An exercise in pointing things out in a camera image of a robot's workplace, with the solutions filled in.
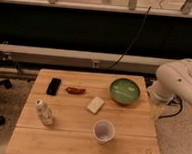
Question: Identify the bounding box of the clear plastic bottle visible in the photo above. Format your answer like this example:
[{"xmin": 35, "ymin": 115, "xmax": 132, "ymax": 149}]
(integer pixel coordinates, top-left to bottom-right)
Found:
[{"xmin": 35, "ymin": 99, "xmax": 53, "ymax": 126}]

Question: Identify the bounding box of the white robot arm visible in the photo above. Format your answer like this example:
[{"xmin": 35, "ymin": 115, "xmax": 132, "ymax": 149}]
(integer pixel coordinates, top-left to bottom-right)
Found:
[{"xmin": 148, "ymin": 58, "xmax": 192, "ymax": 105}]

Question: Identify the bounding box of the white sponge block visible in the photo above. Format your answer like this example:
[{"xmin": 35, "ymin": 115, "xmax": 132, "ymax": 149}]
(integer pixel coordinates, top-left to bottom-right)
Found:
[{"xmin": 87, "ymin": 97, "xmax": 105, "ymax": 114}]

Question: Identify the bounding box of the green bowl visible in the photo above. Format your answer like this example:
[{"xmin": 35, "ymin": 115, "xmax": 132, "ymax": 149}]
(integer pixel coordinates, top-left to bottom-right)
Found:
[{"xmin": 109, "ymin": 78, "xmax": 141, "ymax": 105}]

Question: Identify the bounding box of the black smartphone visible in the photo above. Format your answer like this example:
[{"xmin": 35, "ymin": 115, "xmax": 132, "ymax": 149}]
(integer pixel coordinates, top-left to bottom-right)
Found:
[{"xmin": 46, "ymin": 78, "xmax": 61, "ymax": 95}]

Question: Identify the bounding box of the white paper cup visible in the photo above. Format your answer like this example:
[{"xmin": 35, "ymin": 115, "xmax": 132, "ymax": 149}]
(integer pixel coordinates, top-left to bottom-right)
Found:
[{"xmin": 92, "ymin": 119, "xmax": 115, "ymax": 144}]

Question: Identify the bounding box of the wall power outlet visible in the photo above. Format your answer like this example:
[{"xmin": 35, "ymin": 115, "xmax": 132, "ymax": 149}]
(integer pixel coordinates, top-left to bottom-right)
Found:
[{"xmin": 92, "ymin": 60, "xmax": 100, "ymax": 69}]

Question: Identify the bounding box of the black floor cable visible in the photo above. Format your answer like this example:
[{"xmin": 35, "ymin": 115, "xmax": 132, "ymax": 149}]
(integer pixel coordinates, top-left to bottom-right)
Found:
[{"xmin": 157, "ymin": 94, "xmax": 184, "ymax": 121}]

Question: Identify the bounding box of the black hanging cable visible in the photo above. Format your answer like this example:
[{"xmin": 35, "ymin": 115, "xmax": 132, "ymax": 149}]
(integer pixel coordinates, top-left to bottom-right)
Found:
[{"xmin": 108, "ymin": 2, "xmax": 152, "ymax": 72}]

